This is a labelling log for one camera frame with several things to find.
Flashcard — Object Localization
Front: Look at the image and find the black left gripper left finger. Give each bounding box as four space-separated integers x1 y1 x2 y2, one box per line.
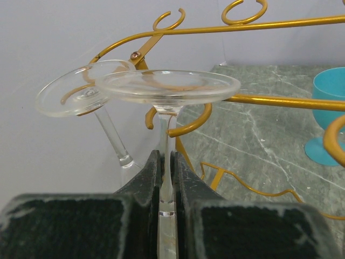
1 151 161 258

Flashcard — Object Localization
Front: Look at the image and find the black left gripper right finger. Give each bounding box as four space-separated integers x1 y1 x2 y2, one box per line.
174 153 337 258

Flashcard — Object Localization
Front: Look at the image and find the clear wine glass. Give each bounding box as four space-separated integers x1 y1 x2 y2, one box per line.
35 60 143 187
95 70 241 258

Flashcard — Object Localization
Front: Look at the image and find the gold wire glass rack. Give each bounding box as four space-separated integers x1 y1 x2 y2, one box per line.
60 0 345 222

